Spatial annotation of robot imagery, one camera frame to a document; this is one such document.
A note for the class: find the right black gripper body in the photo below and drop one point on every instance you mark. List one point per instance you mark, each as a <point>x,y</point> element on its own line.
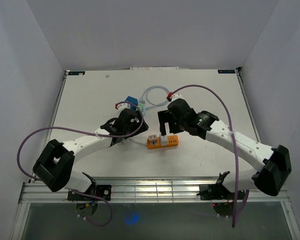
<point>178,126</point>

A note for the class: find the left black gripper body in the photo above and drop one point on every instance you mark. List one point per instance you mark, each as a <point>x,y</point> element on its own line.
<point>134,124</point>

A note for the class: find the green plug adapter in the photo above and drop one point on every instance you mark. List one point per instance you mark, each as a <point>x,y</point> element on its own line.
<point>141,106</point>

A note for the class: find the blue cube socket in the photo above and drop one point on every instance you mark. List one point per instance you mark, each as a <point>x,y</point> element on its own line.
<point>132,102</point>

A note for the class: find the round light blue power strip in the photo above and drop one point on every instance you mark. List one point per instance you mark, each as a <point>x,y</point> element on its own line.
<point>148,99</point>

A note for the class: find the white charger block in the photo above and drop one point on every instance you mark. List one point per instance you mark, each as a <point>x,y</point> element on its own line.
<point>163,140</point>

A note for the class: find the orange power strip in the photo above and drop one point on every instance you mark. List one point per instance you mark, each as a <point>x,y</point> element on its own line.
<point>159,142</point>

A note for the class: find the brown pink plug adapter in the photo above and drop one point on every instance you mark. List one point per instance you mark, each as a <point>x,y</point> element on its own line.
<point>153,139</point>

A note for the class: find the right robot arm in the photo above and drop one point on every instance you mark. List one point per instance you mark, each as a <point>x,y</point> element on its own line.
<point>271,166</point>

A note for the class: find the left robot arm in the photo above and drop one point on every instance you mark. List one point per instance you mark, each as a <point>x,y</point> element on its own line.
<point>54,166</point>

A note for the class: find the white table board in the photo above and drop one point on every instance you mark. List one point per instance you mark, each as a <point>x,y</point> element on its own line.
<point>88,101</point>

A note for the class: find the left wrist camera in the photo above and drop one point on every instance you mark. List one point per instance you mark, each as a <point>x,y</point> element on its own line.
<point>122,105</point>

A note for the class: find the aluminium frame rail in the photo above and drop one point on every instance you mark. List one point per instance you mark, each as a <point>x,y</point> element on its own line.
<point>125,191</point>

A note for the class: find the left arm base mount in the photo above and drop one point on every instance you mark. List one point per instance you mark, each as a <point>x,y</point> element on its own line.
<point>102,191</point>

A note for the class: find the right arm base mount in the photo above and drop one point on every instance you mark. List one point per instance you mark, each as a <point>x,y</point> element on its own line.
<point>224,187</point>

